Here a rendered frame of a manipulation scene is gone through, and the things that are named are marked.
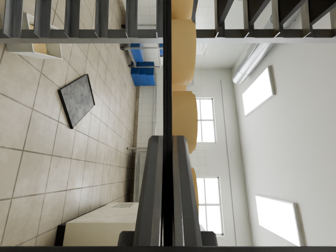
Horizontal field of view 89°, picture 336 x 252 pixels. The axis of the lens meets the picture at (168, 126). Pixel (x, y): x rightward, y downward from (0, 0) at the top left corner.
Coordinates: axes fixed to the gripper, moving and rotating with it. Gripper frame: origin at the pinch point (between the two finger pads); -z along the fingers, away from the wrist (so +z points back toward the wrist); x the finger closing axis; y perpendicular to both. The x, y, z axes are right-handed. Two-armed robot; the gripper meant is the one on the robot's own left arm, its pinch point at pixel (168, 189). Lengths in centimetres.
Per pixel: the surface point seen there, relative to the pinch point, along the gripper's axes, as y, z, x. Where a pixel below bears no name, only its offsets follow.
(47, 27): -3, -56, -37
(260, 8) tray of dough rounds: 3, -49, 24
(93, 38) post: -5, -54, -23
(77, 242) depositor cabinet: -162, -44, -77
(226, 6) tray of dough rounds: 3, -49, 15
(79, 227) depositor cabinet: -156, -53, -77
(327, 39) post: -6, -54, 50
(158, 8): 2, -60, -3
